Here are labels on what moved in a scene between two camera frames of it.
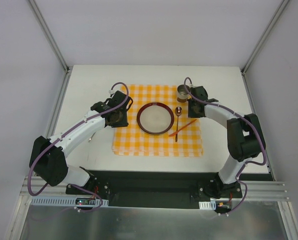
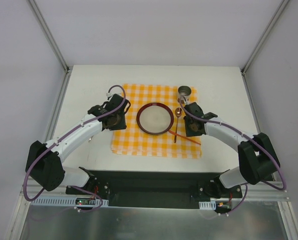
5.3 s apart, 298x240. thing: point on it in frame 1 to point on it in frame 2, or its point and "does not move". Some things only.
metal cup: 182,93 does not move
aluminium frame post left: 50,35 does not move
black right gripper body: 191,107 to 189,108
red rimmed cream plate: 155,118 does not move
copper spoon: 178,112 does not move
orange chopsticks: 177,132 to 172,132
